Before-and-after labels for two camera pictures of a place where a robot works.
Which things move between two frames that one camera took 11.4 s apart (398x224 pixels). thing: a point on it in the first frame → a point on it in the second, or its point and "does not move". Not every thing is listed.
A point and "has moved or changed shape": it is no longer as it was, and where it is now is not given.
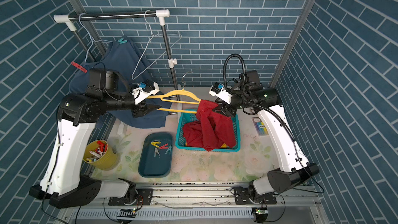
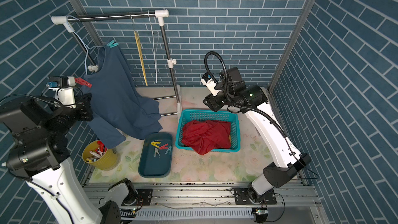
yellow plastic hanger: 179,91 → 141,58
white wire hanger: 132,78 has moved or changed shape
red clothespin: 164,147 does not move
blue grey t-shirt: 125,57 has moved or changed shape
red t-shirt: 211,129 has moved or changed shape
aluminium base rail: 204,204 does not move
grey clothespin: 156,151 does not move
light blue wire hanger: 91,38 → 86,46
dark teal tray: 156,155 does not move
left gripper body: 138,109 → 82,111
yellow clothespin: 155,143 does not move
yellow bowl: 100,156 does not move
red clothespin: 79,67 → 81,81
